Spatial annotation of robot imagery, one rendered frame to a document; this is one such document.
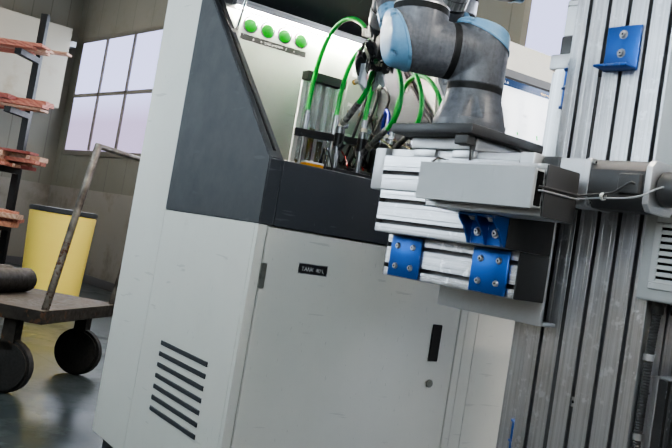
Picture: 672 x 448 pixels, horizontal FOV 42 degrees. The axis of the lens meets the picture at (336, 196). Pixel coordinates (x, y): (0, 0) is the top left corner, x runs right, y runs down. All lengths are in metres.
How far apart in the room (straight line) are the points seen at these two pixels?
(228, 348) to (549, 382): 0.77
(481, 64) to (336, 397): 0.94
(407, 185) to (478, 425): 0.97
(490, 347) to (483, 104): 0.97
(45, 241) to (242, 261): 3.89
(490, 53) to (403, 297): 0.79
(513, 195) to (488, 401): 1.20
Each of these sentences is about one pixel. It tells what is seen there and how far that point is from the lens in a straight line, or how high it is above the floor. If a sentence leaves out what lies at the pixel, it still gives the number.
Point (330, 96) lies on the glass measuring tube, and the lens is 2.78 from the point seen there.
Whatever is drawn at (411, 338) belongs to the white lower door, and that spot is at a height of 0.56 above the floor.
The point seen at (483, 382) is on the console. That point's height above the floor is 0.45.
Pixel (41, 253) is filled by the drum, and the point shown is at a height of 0.40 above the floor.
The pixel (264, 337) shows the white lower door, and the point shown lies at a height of 0.52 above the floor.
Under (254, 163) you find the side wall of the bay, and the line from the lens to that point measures 2.12.
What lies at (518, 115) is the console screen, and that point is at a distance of 2.97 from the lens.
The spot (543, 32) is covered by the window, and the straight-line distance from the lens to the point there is 4.83.
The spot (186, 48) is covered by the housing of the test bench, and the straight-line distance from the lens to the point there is 2.67.
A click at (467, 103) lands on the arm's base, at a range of 1.75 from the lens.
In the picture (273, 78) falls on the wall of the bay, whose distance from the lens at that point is 2.69.
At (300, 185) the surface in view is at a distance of 2.10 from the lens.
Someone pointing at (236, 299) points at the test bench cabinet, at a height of 0.60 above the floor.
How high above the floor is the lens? 0.77
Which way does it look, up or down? 3 degrees up
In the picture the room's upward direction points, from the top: 9 degrees clockwise
